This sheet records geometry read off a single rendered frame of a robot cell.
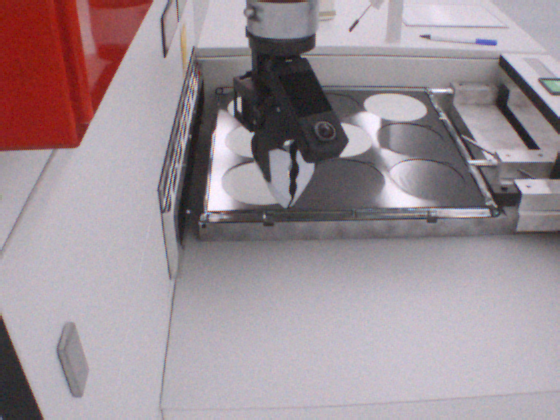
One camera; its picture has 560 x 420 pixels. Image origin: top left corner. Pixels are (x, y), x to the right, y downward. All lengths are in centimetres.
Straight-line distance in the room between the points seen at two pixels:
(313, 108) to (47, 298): 38
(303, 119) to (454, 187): 28
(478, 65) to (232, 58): 43
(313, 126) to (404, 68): 51
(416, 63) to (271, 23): 52
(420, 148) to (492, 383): 37
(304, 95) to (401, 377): 31
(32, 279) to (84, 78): 12
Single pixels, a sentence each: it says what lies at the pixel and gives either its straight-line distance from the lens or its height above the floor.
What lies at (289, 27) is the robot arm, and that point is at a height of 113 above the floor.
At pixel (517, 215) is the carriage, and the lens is 83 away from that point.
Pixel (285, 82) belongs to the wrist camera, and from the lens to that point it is 63.
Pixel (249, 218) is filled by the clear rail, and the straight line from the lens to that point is 73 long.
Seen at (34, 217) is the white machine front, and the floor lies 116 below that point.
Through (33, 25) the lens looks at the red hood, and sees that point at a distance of 20.
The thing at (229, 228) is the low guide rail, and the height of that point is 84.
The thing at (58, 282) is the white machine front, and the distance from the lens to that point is 33.
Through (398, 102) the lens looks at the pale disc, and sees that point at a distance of 102.
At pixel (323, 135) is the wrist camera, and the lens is 60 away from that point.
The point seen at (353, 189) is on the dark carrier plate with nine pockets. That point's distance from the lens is 78.
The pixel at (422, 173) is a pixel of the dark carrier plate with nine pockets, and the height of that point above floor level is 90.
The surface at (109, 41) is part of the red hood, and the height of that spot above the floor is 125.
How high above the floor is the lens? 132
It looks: 36 degrees down
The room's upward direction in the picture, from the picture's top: straight up
